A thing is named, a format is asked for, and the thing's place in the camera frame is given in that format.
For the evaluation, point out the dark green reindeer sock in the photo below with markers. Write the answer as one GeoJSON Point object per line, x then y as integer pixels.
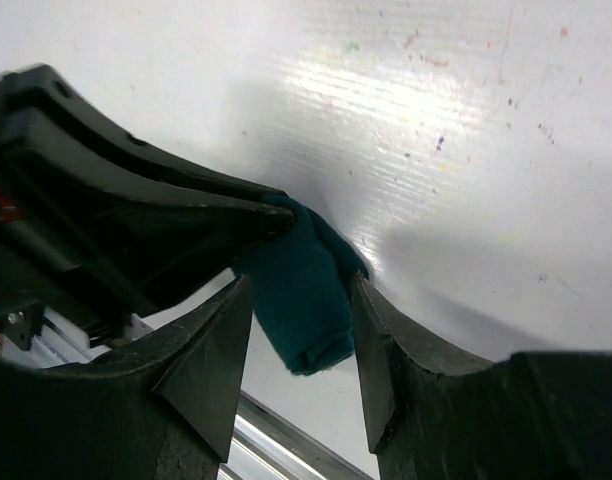
{"type": "Point", "coordinates": [302, 284]}

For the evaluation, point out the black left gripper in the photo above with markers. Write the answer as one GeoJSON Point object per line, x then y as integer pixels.
{"type": "Point", "coordinates": [98, 243]}

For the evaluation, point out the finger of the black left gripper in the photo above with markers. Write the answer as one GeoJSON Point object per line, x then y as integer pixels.
{"type": "Point", "coordinates": [43, 88]}

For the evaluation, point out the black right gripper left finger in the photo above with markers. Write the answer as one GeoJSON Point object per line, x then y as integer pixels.
{"type": "Point", "coordinates": [136, 400]}

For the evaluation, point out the aluminium table frame rail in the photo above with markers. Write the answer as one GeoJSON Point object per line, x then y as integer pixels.
{"type": "Point", "coordinates": [211, 400]}

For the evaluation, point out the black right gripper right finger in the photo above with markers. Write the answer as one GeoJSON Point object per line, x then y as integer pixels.
{"type": "Point", "coordinates": [435, 411]}

